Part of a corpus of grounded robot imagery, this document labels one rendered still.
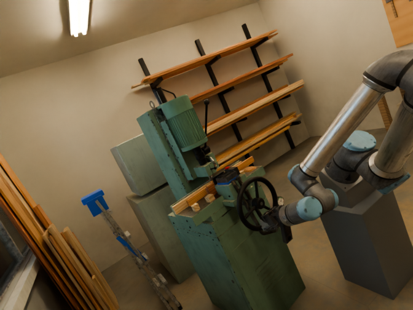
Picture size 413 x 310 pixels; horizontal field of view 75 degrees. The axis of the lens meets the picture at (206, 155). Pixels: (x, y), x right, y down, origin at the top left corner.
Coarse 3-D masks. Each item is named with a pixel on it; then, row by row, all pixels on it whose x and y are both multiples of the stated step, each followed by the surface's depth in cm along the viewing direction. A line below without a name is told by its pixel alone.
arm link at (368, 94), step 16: (384, 64) 87; (400, 64) 83; (368, 80) 91; (384, 80) 88; (352, 96) 98; (368, 96) 93; (352, 112) 98; (368, 112) 97; (336, 128) 103; (352, 128) 100; (320, 144) 109; (336, 144) 105; (304, 160) 117; (320, 160) 110; (288, 176) 123; (304, 176) 116; (304, 192) 116
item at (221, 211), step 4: (252, 184) 166; (224, 208) 152; (228, 208) 154; (216, 212) 149; (220, 212) 150; (224, 212) 152; (212, 216) 147; (216, 216) 149; (220, 216) 150; (208, 220) 151; (212, 220) 148
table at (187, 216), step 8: (256, 168) 172; (248, 176) 164; (200, 200) 160; (216, 200) 150; (224, 200) 152; (232, 200) 146; (200, 208) 147; (208, 208) 146; (216, 208) 149; (176, 216) 156; (184, 216) 147; (192, 216) 141; (200, 216) 143; (208, 216) 146; (192, 224) 143
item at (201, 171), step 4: (204, 164) 167; (208, 164) 163; (212, 164) 165; (196, 168) 169; (200, 168) 165; (204, 168) 162; (208, 168) 163; (196, 172) 172; (200, 172) 168; (204, 172) 164; (208, 172) 162; (212, 172) 164; (200, 176) 170; (204, 176) 166; (208, 176) 162
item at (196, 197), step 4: (252, 156) 189; (248, 160) 186; (252, 160) 188; (240, 164) 182; (244, 164) 184; (248, 164) 186; (240, 168) 182; (244, 168) 183; (204, 188) 165; (200, 192) 163; (204, 192) 164; (192, 196) 160; (196, 196) 161; (200, 196) 162; (204, 196) 164; (188, 200) 158; (192, 200) 159; (196, 200) 160; (188, 204) 158; (192, 204) 159
